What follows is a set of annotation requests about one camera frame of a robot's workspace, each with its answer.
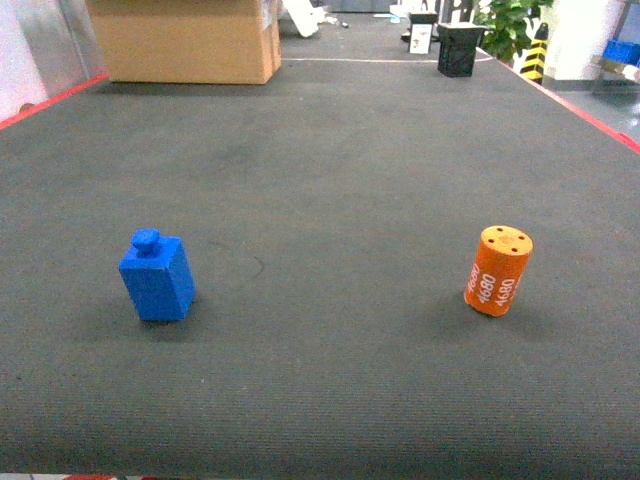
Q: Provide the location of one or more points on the blue block part with knob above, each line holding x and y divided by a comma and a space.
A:
157, 276

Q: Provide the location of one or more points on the orange cylindrical cap 4680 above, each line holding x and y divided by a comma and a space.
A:
501, 258

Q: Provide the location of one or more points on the large cardboard box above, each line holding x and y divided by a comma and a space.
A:
191, 42

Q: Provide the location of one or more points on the white sign card holder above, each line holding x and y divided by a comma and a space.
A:
421, 28

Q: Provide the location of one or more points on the black plastic block stand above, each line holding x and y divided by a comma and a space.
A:
458, 43

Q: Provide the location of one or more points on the green potted plant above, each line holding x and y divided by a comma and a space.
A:
507, 22

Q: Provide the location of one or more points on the blue bins on wall shelf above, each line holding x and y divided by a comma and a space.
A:
624, 52

